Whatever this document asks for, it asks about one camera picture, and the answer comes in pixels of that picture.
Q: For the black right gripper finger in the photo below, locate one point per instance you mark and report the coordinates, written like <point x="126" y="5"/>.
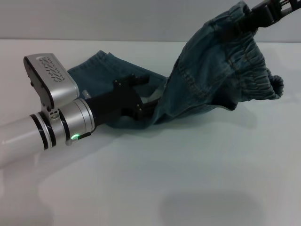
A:
<point x="263" y="17"/>
<point x="242" y="27"/>

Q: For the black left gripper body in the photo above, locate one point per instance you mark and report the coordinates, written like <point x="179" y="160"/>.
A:
<point x="122" y="99"/>

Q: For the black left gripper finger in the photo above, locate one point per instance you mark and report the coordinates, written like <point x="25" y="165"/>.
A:
<point x="148" y="109"/>
<point x="141" y="80"/>

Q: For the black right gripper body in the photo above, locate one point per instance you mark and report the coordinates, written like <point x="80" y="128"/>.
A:
<point x="282" y="9"/>

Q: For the blue denim shorts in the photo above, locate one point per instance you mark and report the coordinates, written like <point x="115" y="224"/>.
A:
<point x="211" y="70"/>

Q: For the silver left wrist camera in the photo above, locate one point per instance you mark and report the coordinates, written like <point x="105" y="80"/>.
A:
<point x="51" y="77"/>

